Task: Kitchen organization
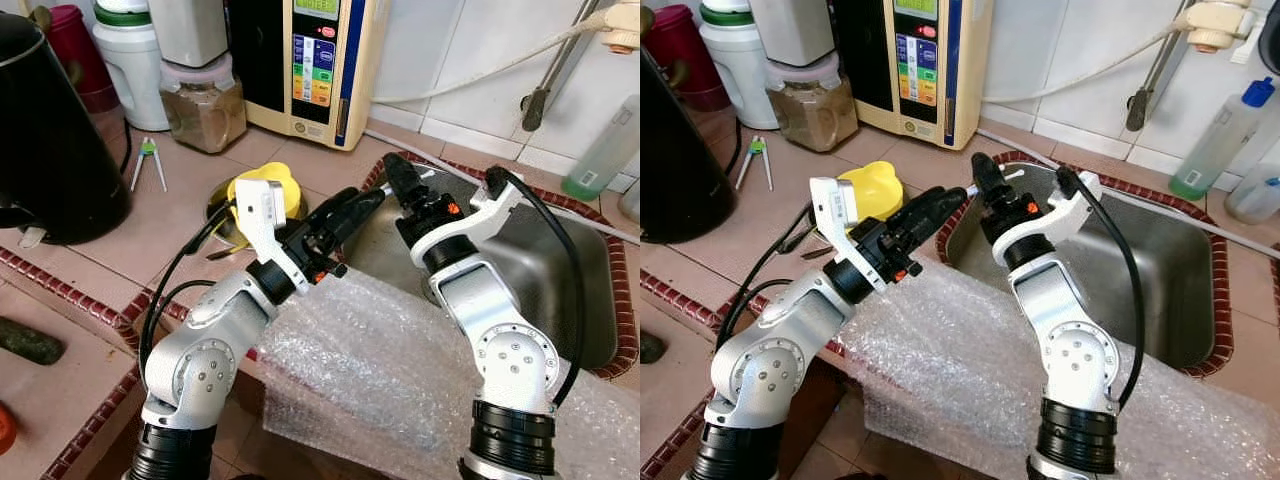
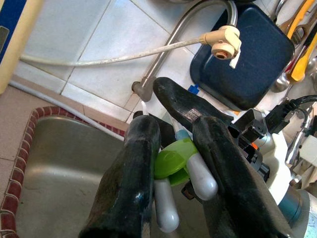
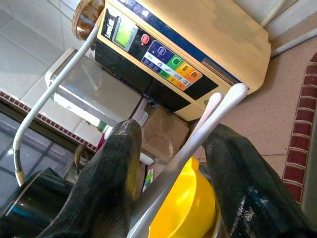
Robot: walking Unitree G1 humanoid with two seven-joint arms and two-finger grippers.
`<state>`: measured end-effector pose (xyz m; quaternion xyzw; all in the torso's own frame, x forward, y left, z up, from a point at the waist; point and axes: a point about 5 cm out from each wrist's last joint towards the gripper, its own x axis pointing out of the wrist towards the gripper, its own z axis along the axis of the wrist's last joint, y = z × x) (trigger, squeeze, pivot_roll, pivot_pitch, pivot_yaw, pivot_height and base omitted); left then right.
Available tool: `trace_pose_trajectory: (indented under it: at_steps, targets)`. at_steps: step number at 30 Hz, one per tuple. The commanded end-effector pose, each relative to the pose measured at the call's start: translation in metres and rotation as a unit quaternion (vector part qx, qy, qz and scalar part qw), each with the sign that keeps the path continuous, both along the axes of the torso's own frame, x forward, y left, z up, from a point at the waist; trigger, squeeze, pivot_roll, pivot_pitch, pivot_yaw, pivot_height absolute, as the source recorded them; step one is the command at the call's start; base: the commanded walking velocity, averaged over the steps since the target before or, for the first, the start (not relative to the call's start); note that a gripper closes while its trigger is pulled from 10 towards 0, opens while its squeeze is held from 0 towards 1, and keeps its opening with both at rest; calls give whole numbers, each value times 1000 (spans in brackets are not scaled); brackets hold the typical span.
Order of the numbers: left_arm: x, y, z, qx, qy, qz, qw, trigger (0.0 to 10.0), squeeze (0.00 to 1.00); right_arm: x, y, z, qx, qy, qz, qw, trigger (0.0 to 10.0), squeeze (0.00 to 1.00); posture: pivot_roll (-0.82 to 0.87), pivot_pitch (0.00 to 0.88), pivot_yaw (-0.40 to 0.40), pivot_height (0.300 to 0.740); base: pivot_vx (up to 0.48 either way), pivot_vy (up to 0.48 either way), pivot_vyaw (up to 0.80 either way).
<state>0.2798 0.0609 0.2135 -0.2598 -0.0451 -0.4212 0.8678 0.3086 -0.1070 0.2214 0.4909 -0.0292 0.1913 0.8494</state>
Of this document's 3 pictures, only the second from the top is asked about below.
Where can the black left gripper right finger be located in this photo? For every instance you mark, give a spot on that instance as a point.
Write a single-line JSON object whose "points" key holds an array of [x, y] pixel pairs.
{"points": [[235, 198]]}

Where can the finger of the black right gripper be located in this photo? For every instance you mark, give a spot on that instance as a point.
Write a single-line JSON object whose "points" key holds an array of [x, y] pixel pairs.
{"points": [[180, 101], [167, 131]]}

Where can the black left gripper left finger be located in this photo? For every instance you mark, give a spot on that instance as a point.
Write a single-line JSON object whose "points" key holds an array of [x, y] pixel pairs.
{"points": [[123, 186]]}

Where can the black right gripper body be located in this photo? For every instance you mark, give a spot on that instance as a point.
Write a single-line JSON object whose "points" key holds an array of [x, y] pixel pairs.
{"points": [[255, 129]]}

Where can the green and white tongs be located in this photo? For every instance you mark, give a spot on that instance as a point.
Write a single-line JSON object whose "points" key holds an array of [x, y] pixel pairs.
{"points": [[173, 158]]}

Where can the steel faucet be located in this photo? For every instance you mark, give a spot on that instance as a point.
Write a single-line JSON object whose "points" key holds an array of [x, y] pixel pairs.
{"points": [[143, 91]]}

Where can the stainless steel sink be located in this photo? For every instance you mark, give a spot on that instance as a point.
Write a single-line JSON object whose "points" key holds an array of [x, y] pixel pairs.
{"points": [[62, 161]]}

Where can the dark blue tray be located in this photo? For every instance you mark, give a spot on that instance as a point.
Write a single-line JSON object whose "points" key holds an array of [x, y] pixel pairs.
{"points": [[260, 62]]}

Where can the cream water ionizer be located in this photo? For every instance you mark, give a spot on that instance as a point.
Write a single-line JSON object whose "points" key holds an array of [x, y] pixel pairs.
{"points": [[24, 29]]}

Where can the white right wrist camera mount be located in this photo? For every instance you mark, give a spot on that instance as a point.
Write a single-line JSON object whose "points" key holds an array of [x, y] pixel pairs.
{"points": [[277, 173]]}

